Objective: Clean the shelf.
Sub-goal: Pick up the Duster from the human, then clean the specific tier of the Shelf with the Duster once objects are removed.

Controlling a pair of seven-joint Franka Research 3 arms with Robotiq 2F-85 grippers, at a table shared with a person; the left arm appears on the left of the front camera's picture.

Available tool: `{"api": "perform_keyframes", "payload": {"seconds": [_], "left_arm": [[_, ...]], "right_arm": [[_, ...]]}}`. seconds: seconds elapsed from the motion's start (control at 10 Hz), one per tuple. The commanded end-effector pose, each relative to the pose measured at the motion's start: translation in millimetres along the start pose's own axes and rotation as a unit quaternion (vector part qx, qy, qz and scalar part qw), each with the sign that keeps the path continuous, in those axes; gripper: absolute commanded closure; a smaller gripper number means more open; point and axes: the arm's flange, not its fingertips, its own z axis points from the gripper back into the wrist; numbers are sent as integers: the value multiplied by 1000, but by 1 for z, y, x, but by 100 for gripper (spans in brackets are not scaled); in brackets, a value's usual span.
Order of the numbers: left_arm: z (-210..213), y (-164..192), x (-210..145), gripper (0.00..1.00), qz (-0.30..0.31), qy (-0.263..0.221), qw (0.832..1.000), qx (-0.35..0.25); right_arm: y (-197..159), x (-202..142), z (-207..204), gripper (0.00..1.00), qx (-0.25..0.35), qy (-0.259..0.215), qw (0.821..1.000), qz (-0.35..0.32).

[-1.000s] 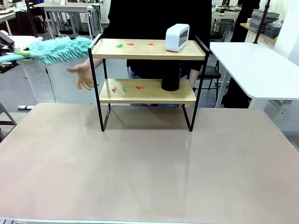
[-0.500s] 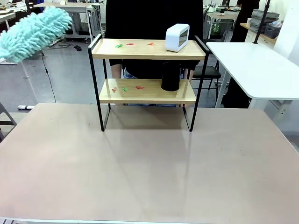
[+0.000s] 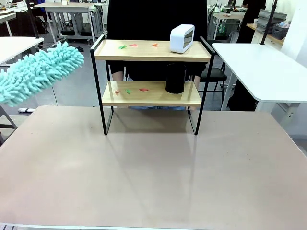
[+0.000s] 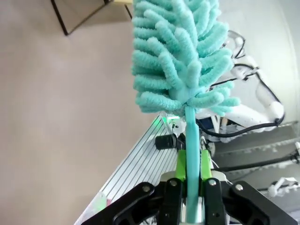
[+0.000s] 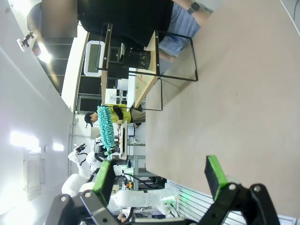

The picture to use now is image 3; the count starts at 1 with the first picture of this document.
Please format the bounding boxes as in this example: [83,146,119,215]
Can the teal microfiber duster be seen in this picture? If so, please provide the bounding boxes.
[0,41,85,108]

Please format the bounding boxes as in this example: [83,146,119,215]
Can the person's right forearm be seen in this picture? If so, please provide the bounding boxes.
[112,70,126,82]

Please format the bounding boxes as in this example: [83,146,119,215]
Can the black cylindrical container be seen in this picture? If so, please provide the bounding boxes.
[165,63,187,94]

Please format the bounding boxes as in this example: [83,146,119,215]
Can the black folding chair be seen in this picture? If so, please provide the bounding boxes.
[198,67,227,103]

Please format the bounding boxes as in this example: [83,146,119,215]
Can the white rounded digital clock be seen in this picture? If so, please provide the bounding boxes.
[169,24,195,54]

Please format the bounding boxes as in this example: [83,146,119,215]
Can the black bag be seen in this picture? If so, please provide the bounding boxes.
[227,79,259,112]

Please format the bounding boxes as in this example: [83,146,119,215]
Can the person in black shirt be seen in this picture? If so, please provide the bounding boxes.
[105,0,209,111]

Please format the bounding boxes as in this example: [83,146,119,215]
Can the large white side table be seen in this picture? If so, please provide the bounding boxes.
[212,43,307,131]

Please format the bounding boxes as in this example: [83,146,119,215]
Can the background person in black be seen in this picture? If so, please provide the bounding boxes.
[236,0,267,44]

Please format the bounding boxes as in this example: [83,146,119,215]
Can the black clamp pole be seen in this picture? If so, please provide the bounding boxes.
[25,0,40,39]
[260,0,279,46]

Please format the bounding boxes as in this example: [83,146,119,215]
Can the dark grey plastic crate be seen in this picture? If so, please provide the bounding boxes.
[272,23,289,39]

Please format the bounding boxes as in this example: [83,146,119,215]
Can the small white side table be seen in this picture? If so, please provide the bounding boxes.
[0,36,45,66]

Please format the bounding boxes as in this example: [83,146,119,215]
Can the grey stacked trays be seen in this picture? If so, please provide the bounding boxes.
[257,9,288,32]

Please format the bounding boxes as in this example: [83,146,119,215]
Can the two-tier wooden shelf black frame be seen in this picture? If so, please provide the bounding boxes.
[90,34,216,136]

